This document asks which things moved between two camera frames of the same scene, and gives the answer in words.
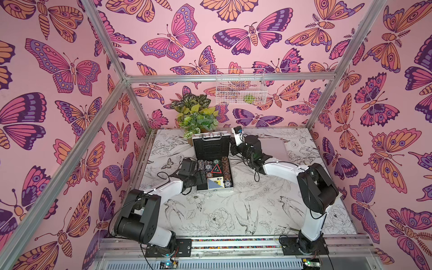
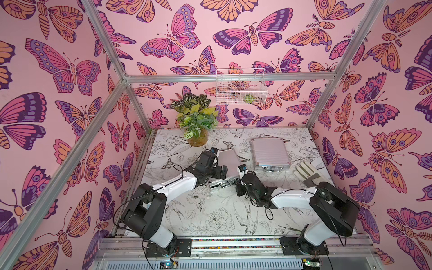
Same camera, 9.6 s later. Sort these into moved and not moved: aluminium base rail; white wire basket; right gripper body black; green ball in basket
Moved: right gripper body black
Not moved: green ball in basket; white wire basket; aluminium base rail
